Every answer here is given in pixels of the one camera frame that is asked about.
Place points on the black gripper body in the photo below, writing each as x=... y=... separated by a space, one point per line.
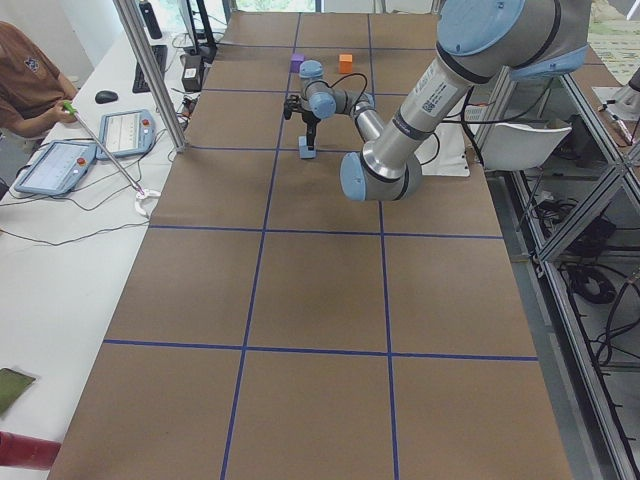
x=308 y=120

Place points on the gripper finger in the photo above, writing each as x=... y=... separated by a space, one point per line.
x=310 y=136

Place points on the light blue foam block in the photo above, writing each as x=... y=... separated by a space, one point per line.
x=306 y=151

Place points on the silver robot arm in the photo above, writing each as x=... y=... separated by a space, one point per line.
x=475 y=40

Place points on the purple foam block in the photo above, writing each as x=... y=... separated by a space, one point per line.
x=296 y=60

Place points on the orange foam block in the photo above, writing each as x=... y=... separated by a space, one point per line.
x=345 y=63

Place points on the black power adapter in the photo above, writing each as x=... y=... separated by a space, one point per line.
x=193 y=73

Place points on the far blue teach pendant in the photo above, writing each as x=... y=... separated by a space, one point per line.
x=127 y=133

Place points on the blue teach pendant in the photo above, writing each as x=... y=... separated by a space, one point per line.
x=59 y=167
x=127 y=133

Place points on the black computer mouse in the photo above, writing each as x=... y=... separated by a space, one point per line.
x=105 y=96

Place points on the metal pointer stick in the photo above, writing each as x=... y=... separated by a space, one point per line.
x=141 y=193

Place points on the near blue teach pendant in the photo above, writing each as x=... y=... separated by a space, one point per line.
x=59 y=167

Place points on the person in brown shirt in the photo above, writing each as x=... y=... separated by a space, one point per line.
x=33 y=89

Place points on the green bean bag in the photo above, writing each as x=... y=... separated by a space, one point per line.
x=13 y=385

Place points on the red cylinder object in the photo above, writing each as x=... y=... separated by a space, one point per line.
x=27 y=452

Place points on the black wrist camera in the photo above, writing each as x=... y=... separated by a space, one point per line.
x=292 y=104

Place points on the white camera stand pole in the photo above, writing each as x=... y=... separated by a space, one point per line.
x=444 y=152

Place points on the aluminium frame post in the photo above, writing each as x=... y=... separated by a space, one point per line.
x=128 y=14

